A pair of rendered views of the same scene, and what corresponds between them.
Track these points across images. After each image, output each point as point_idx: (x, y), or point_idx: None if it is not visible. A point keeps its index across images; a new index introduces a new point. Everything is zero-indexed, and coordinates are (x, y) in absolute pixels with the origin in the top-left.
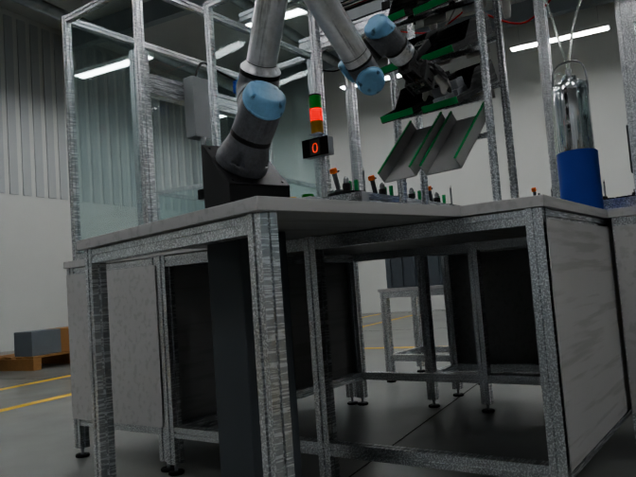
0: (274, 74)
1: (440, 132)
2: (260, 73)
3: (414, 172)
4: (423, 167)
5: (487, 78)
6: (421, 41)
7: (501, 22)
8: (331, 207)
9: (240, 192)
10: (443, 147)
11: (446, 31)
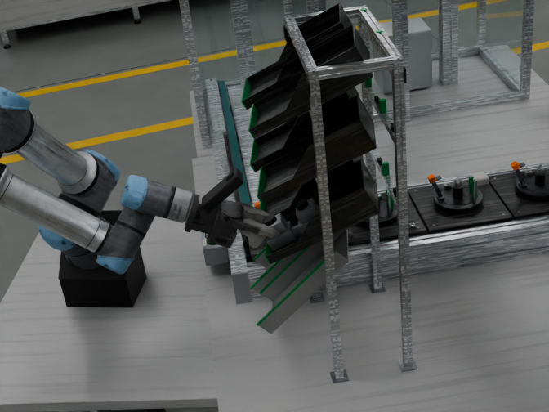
0: (78, 190)
1: (305, 250)
2: (64, 189)
3: (259, 293)
4: (265, 293)
5: (323, 235)
6: (228, 178)
7: (401, 125)
8: (24, 409)
9: (72, 285)
10: (307, 269)
11: (333, 112)
